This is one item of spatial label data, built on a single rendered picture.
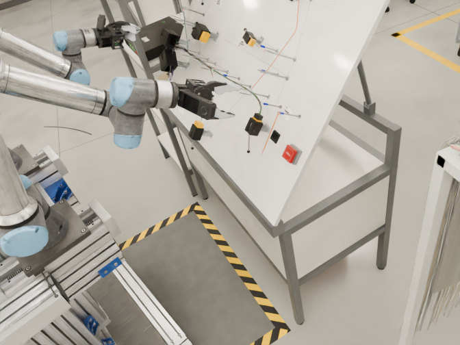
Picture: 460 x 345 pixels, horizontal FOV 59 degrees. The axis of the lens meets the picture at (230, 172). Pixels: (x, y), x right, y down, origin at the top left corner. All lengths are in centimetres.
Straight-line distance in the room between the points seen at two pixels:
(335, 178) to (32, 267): 120
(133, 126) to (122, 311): 143
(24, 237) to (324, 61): 106
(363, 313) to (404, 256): 44
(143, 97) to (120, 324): 150
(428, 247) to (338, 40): 70
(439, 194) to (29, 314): 119
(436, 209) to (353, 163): 84
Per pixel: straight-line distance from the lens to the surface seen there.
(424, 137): 327
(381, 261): 240
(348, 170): 184
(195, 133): 186
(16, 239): 120
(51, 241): 141
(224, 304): 242
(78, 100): 118
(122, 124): 111
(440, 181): 101
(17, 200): 116
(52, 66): 167
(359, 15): 142
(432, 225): 113
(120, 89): 106
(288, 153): 146
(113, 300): 242
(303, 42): 156
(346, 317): 233
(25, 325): 143
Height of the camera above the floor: 208
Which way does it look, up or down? 42 degrees down
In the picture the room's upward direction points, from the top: 15 degrees counter-clockwise
